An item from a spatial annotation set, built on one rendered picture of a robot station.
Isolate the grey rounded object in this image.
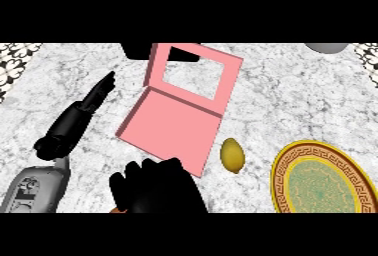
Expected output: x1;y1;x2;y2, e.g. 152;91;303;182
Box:
304;43;350;55

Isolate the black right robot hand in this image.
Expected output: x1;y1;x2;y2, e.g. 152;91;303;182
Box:
108;157;210;214

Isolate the ornate gold-rimmed plate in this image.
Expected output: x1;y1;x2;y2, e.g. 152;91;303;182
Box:
270;139;378;214

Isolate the yellow squash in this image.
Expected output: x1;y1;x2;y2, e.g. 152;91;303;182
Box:
219;137;247;175

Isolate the pink open box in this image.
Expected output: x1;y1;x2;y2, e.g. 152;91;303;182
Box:
115;43;245;178

